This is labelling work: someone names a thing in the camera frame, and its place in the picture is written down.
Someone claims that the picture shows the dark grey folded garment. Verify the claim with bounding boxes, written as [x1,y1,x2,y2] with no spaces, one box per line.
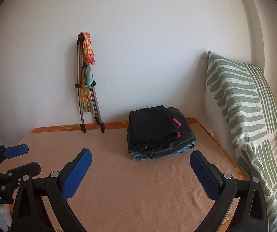
[127,106,197,160]

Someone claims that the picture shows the green patterned white pillow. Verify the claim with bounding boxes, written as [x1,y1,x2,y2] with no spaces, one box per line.
[205,52,277,231]

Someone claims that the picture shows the black pants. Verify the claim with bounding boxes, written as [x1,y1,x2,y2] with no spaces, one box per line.
[127,105,197,154]

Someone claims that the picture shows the folded metal drying rack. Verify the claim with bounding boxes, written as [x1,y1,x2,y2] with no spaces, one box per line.
[75,32,105,132]

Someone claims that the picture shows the colourful floral cloth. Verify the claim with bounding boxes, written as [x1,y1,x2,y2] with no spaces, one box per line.
[78,32,95,113]

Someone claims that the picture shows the blue folded jeans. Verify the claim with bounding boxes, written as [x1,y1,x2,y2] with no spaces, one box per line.
[130,141,195,161]

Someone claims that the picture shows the orange floral bed sheet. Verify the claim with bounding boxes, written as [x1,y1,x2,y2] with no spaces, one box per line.
[8,117,248,232]

